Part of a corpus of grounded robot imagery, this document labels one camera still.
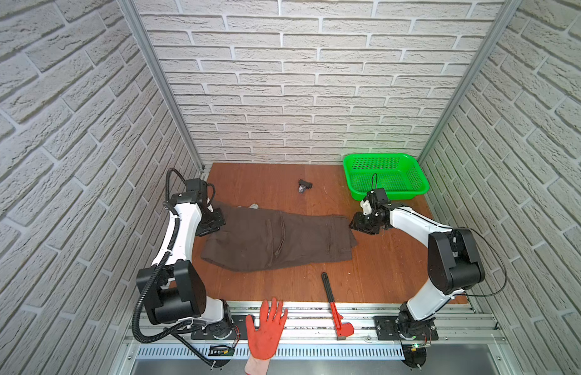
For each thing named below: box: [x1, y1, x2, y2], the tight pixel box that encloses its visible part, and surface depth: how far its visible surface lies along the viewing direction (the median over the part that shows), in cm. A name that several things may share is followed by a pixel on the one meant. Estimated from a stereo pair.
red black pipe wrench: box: [320, 271, 355, 341], surface depth 76 cm
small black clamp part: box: [298, 178, 313, 194], surface depth 112 cm
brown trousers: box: [201, 201, 359, 273], surface depth 92 cm
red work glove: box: [245, 296, 289, 375], surface depth 72 cm
